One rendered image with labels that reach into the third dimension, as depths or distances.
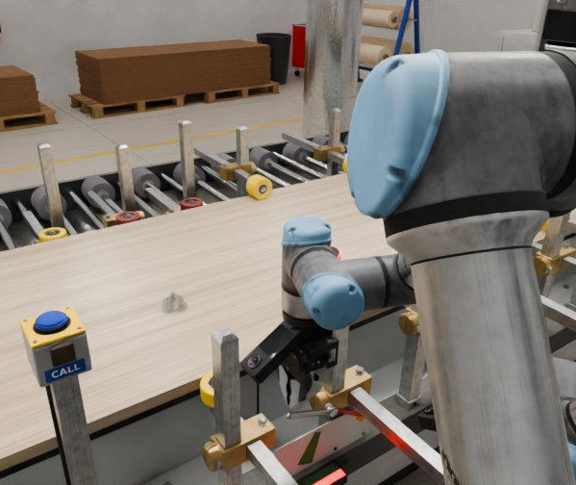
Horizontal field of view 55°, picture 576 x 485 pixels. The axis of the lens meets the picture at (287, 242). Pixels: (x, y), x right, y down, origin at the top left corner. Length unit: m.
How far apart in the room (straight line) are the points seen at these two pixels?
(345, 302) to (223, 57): 7.00
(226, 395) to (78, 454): 0.25
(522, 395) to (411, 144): 0.17
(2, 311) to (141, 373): 0.44
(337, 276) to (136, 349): 0.65
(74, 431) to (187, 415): 0.45
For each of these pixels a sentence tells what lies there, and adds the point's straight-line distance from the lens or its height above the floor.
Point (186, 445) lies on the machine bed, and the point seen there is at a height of 0.67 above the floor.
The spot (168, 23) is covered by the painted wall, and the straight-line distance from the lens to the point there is 8.68.
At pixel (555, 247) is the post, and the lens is 1.64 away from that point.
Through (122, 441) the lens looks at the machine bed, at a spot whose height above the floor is 0.77.
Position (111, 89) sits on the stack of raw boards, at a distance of 7.00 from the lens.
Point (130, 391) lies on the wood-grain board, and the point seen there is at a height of 0.90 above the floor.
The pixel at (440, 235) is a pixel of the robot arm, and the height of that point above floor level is 1.50.
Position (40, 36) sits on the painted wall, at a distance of 8.06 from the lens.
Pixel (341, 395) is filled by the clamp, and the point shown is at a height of 0.86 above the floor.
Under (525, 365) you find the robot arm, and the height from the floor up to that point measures 1.43.
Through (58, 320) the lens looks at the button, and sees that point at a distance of 0.81.
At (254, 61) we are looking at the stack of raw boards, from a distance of 7.91.
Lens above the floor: 1.66
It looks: 27 degrees down
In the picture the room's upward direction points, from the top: 1 degrees clockwise
